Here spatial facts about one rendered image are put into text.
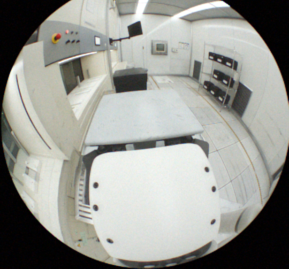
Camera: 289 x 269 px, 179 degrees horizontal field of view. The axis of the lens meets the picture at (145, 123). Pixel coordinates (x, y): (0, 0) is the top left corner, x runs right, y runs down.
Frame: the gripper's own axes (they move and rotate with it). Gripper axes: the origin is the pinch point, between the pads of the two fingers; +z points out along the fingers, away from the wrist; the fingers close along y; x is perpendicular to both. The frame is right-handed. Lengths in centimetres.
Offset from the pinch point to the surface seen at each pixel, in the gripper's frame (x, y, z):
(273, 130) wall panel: -48, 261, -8
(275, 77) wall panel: 53, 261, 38
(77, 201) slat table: -37, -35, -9
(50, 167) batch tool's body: -26, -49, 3
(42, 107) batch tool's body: 0.4, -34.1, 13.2
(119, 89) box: -24, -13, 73
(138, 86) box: -24, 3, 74
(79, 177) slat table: -37, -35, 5
